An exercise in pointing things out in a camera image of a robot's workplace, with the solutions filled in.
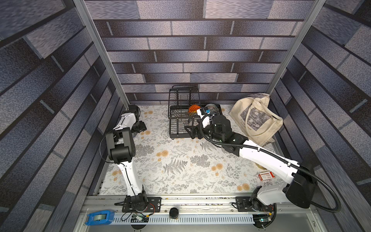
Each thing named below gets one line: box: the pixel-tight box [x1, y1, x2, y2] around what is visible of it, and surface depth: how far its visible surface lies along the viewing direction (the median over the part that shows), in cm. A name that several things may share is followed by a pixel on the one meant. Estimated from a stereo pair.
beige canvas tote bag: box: [228, 93, 284, 147], surface depth 99 cm
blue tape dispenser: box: [85, 210, 115, 226], surface depth 68 cm
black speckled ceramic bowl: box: [205, 103, 220, 115], surface depth 112 cm
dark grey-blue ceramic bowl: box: [209, 107, 220, 116], surface depth 109 cm
